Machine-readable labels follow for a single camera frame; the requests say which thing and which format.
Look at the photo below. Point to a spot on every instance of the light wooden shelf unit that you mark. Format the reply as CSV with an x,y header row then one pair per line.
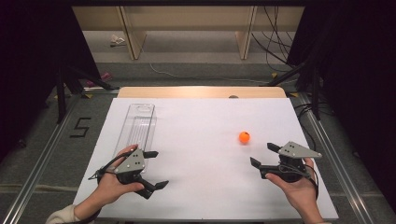
x,y
186,18

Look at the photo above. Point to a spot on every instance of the clear plastic tray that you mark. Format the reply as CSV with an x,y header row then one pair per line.
x,y
138,124

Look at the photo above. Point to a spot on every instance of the white board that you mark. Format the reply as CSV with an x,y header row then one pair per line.
x,y
202,161

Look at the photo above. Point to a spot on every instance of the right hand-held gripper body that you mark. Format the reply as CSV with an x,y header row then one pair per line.
x,y
294,151

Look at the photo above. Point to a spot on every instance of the black curtain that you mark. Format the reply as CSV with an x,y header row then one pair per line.
x,y
358,77
34,62

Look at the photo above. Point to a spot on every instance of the aluminium floor rail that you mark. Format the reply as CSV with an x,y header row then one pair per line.
x,y
336,161
37,174

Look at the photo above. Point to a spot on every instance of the crumpled white cloth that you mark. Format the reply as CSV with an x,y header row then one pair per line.
x,y
117,40

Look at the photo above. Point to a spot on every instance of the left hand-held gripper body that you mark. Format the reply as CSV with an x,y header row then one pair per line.
x,y
130,163

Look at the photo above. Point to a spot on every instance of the black metal stand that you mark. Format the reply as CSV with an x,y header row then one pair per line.
x,y
316,96
60,99

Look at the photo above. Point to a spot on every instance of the pink object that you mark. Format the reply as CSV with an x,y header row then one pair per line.
x,y
105,76

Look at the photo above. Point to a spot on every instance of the person's left hand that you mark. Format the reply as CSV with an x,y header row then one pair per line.
x,y
110,186

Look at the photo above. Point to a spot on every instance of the orange ball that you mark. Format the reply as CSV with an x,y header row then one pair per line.
x,y
244,137

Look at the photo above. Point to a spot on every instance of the person's right hand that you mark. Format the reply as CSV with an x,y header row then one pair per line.
x,y
300,194

